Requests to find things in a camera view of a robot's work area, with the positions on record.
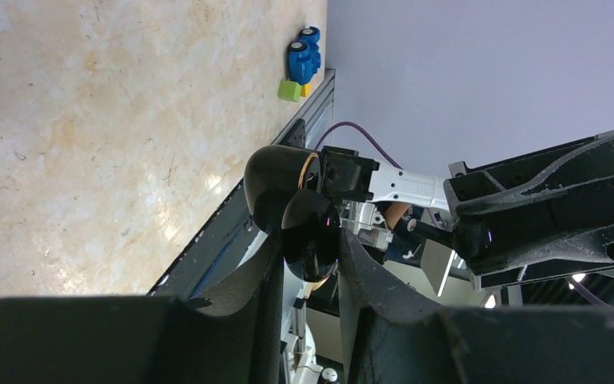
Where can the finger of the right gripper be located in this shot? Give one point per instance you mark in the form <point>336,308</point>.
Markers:
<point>530,178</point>
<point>587,252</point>

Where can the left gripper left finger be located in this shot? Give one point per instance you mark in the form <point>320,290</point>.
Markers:
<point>229,333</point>

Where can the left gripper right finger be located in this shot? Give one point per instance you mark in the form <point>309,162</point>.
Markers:
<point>393,334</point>

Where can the black earbud charging case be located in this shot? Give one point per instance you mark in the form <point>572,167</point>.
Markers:
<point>283,193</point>

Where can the black earbud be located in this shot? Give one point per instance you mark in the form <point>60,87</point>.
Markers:
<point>470,239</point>

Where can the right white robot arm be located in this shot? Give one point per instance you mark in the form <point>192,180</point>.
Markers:
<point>543,215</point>

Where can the green cube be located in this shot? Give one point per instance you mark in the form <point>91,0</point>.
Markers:
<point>289,91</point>

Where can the yellow cube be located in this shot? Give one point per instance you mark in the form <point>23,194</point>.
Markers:
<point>305,90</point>

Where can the blue toy car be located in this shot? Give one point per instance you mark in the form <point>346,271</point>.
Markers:
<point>304,56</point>

